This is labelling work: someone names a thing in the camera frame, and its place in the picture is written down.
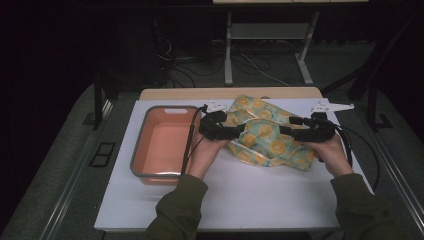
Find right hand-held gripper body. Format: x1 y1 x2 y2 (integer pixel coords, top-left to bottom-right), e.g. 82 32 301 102
293 101 355 143

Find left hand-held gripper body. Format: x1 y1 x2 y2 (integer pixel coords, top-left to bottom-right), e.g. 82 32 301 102
198 98 234 141

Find teal cloth with orange-slice print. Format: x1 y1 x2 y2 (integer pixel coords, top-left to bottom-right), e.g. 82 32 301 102
225 95 316 172

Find orange plastic basin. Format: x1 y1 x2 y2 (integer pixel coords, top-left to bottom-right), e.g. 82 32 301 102
129 105 202 186

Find person's left hand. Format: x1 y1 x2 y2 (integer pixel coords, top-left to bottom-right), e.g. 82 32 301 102
186 133 232 181

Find person's right hand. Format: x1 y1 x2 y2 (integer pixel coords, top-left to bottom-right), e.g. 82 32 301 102
299 132 355 178

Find black angled stand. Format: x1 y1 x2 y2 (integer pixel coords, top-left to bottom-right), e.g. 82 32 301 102
320 13 424 133

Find black braided cable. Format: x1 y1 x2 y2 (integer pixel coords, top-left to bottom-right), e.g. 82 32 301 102
180 103 209 176

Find black cable bundle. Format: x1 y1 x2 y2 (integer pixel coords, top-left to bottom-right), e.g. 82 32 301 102
333 122 382 192

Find loose floor cables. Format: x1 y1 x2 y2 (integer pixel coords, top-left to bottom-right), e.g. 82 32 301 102
155 36 291 89

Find grey metal desk frame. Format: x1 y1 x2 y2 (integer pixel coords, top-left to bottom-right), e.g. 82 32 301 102
223 10 321 87

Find black floor socket frame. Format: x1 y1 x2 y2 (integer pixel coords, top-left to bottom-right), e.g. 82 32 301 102
88 141 117 168

